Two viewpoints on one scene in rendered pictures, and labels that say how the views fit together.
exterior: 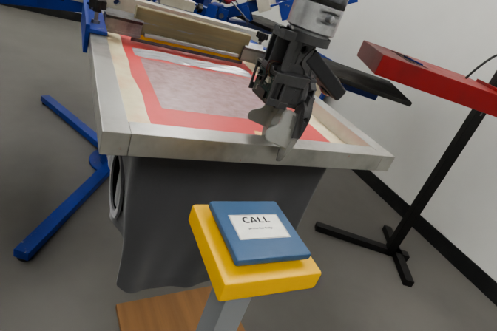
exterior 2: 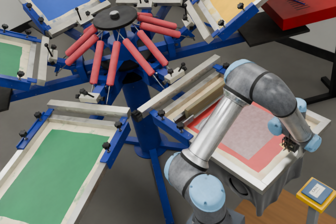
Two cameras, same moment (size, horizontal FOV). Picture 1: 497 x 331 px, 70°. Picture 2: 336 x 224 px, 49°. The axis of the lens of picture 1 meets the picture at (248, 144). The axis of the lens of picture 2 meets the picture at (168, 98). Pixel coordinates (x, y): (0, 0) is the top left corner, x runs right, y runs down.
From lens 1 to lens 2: 147 cm
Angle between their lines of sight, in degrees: 15
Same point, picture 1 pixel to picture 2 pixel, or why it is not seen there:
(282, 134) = (300, 153)
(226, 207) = (306, 190)
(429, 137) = not seen: hidden behind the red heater
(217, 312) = (314, 212)
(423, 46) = not seen: outside the picture
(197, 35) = (210, 99)
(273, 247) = (324, 194)
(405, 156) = not seen: hidden behind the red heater
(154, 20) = (194, 109)
